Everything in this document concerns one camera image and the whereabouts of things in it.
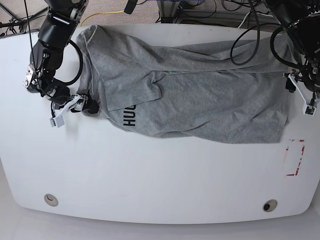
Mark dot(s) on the black cylinder object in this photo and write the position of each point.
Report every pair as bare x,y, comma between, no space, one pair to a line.
130,6

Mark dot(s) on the right table cable grommet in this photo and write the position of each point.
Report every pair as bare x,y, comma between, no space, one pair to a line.
270,205

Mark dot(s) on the aluminium frame with cables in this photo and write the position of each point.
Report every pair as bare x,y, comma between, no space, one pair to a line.
222,13

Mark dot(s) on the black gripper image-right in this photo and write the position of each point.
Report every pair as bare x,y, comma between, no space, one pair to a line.
310,76

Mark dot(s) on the left table cable grommet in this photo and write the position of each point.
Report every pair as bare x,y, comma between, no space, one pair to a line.
51,200

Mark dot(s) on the black tripod stand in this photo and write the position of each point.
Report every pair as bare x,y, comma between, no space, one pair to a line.
13,11

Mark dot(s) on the red tape rectangle marker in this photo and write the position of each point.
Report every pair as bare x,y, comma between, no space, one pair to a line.
293,157

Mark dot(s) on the wrist camera image-right arm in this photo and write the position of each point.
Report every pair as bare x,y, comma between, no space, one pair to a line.
309,110

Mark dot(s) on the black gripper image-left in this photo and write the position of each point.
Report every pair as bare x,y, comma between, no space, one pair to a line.
60,95

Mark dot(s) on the wrist camera image-left arm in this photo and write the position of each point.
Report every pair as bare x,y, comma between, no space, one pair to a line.
57,121

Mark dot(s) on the table cable grommet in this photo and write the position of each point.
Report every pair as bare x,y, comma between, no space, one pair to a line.
270,205
51,200

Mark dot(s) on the grey T-shirt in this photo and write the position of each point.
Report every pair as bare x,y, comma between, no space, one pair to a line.
219,91

